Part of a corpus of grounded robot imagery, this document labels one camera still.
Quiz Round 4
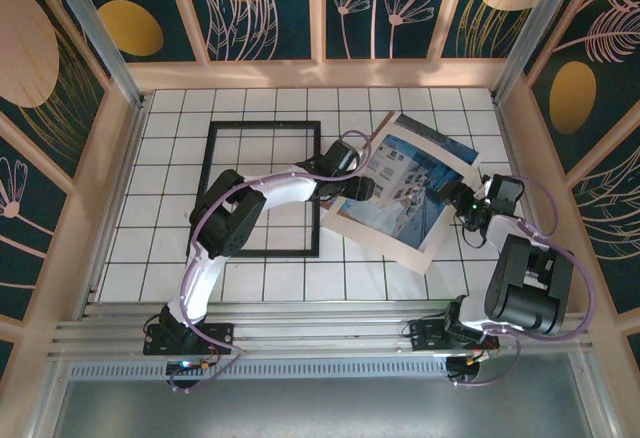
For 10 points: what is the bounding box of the grey slotted cable duct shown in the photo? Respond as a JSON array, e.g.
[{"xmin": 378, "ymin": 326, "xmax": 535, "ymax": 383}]
[{"xmin": 67, "ymin": 360, "xmax": 451, "ymax": 382}]

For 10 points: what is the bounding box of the black picture frame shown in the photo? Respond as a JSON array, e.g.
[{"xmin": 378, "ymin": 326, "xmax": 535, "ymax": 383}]
[{"xmin": 195, "ymin": 120, "xmax": 324, "ymax": 259}]

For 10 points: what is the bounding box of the aluminium table edge rail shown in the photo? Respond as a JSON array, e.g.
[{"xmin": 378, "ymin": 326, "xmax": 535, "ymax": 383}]
[{"xmin": 49, "ymin": 300, "xmax": 591, "ymax": 359}]

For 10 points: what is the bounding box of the grey metal sheet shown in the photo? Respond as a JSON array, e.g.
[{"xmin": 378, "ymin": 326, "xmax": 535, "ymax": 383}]
[{"xmin": 49, "ymin": 380, "xmax": 601, "ymax": 438}]

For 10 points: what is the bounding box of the small controller board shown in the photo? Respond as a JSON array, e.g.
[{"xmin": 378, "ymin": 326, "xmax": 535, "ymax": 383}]
[
  {"xmin": 167, "ymin": 357, "xmax": 224, "ymax": 375},
  {"xmin": 447, "ymin": 352, "xmax": 489, "ymax": 384}
]

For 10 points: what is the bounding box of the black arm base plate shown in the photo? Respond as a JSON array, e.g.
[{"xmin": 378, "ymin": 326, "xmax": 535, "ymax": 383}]
[
  {"xmin": 143, "ymin": 321, "xmax": 236, "ymax": 357},
  {"xmin": 409, "ymin": 318, "xmax": 501, "ymax": 354}
]

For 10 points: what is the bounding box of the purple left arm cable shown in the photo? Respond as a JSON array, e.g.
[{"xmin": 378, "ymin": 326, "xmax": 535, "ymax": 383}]
[{"xmin": 169, "ymin": 128, "xmax": 374, "ymax": 394}]

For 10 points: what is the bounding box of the aluminium side rail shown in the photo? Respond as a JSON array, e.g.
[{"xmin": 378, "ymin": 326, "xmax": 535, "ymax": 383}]
[{"xmin": 79, "ymin": 102, "xmax": 149, "ymax": 319}]

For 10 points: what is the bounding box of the aluminium corner post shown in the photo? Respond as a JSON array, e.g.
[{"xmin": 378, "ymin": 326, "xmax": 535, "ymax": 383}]
[
  {"xmin": 42, "ymin": 0, "xmax": 149, "ymax": 109},
  {"xmin": 492, "ymin": 0, "xmax": 586, "ymax": 104}
]

